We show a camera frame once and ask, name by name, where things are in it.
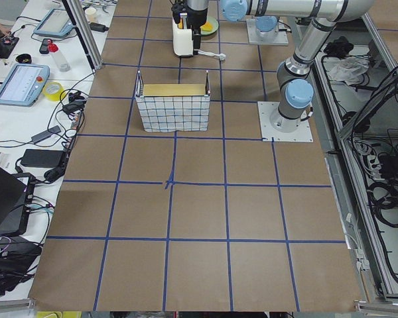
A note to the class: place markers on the clear bottle red cap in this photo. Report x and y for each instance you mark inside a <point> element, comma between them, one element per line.
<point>58,57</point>

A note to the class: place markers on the wire basket with checked liner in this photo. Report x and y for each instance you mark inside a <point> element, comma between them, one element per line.
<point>171,114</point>

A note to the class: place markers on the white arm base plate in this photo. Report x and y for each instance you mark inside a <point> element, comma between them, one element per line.
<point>275,128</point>

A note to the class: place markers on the paper cup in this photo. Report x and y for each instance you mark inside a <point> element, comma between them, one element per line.
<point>91,14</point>

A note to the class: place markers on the black power adapter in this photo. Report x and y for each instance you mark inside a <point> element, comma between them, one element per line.
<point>35,158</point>

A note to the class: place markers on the blue teach pendant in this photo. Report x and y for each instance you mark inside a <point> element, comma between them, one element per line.
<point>56,23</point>
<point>23,84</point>

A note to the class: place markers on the blue teach pendant near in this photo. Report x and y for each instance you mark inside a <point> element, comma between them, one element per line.
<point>23,84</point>

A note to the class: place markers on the crumpled white cloth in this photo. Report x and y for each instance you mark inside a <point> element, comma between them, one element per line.
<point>350,70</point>

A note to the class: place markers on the aluminium frame post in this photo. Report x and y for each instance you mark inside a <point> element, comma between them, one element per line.
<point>79,21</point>

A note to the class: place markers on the light wooden board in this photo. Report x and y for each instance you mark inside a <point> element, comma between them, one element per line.
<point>174,90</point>

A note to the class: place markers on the black remote with red button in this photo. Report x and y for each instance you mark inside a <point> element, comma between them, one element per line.
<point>44,46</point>

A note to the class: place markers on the grey usb hub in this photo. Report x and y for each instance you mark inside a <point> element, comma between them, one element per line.
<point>45,134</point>

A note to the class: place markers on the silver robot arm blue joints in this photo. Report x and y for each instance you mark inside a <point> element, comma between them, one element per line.
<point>296,92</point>

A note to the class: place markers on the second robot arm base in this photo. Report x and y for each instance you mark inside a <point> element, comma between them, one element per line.
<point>266,30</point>

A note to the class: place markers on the yellow tape roll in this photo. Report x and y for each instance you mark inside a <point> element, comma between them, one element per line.
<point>53,91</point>

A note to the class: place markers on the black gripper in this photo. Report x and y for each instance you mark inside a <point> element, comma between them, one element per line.
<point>198,20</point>

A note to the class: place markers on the black laptop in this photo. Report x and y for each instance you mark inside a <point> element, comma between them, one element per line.
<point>16,194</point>

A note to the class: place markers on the blue teach pendant far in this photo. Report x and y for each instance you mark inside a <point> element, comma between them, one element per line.
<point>56,23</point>

